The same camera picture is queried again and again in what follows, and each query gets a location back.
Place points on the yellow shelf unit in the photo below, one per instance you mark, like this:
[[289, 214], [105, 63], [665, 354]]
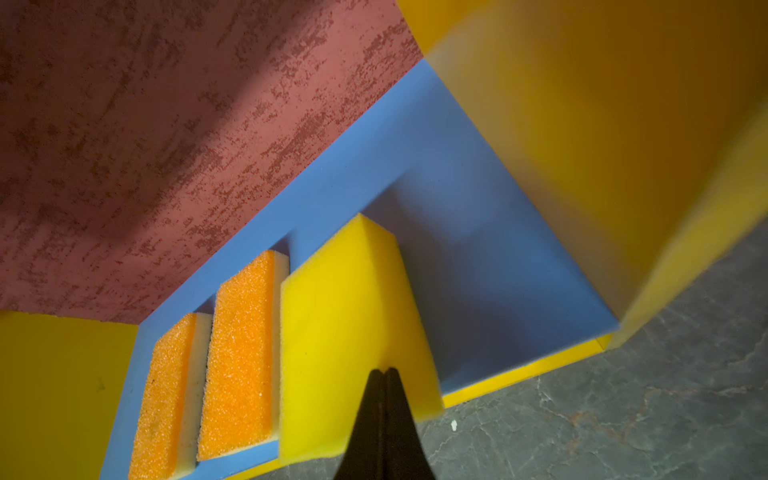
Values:
[[555, 172]]

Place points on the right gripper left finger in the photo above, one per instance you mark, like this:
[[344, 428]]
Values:
[[364, 457]]

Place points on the orange sponge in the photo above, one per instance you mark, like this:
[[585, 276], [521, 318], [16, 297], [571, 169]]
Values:
[[166, 441], [241, 398]]

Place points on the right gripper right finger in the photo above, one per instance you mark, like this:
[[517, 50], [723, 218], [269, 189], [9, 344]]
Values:
[[403, 455]]

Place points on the small yellow square sponge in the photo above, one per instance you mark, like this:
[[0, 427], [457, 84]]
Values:
[[346, 311]]

